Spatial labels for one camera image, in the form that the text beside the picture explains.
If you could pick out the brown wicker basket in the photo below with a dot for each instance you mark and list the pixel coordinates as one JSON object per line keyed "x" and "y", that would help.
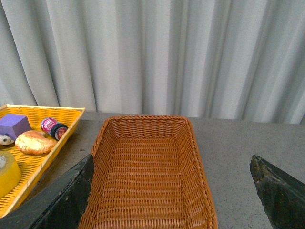
{"x": 148, "y": 174}

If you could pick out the grey curtain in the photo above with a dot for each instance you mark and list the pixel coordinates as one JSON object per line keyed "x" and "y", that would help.
{"x": 224, "y": 59}

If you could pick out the yellow tape roll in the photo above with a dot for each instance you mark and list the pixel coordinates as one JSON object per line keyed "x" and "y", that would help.
{"x": 10, "y": 173}

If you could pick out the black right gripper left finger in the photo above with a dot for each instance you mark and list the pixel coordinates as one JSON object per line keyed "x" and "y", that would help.
{"x": 60, "y": 205}

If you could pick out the bread croissant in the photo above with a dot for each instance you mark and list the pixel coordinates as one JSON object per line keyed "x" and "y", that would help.
{"x": 34, "y": 142}

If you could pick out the purple foam block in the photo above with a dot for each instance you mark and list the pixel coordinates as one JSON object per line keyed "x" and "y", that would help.
{"x": 13, "y": 125}

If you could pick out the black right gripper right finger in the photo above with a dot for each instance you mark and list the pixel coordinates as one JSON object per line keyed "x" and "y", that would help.
{"x": 282, "y": 195}

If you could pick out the pink bottle black cap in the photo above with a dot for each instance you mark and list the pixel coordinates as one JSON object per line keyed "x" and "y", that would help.
{"x": 53, "y": 128}

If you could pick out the small plush toy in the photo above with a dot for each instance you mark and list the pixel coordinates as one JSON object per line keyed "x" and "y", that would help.
{"x": 5, "y": 140}

